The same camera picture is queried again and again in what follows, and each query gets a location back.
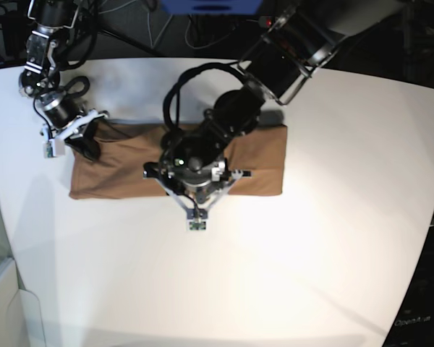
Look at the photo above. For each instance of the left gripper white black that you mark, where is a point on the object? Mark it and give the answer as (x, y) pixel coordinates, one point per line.
(195, 192)

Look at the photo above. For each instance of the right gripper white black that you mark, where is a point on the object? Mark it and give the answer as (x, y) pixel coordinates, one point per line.
(69, 124)

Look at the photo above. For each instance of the brown T-shirt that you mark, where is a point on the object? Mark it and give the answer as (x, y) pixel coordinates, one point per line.
(118, 173)

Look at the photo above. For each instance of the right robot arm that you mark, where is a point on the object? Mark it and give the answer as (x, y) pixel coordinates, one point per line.
(64, 36)

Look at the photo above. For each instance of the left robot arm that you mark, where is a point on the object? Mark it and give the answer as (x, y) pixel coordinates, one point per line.
(192, 168)

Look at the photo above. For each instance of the white bin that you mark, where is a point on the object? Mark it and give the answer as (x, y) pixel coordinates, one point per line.
(20, 311)

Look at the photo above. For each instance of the black OpenArm base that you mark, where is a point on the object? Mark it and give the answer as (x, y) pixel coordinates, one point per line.
(414, 322)

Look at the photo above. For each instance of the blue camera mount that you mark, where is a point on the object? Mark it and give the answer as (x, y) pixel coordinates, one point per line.
(211, 6)

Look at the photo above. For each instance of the white power strip red switch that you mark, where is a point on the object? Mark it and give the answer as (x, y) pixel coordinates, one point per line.
(269, 22)

